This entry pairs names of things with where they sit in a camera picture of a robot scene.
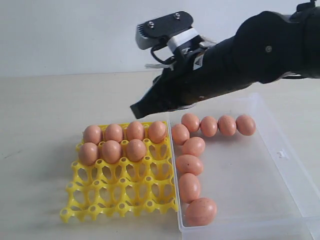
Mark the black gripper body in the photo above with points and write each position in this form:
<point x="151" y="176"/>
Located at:
<point x="184" y="86"/>

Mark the brown egg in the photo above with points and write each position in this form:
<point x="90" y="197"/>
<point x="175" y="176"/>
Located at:
<point x="136" y="150"/>
<point x="88" y="153"/>
<point x="201" y="212"/>
<point x="111" y="151"/>
<point x="227" y="125"/>
<point x="208" y="126"/>
<point x="180" y="134"/>
<point x="114" y="132"/>
<point x="194" y="146"/>
<point x="246" y="125"/>
<point x="157" y="132"/>
<point x="135" y="130"/>
<point x="191" y="122"/>
<point x="92" y="134"/>
<point x="189" y="188"/>
<point x="187" y="163"/>

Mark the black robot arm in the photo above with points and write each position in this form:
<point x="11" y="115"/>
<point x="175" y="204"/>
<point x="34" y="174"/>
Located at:
<point x="267" y="47"/>

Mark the clear plastic container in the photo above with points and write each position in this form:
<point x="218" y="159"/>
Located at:
<point x="261" y="188"/>

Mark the yellow plastic egg tray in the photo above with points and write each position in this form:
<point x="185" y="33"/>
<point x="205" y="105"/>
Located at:
<point x="124" y="187"/>

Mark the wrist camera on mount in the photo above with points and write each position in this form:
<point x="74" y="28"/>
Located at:
<point x="174" y="31"/>

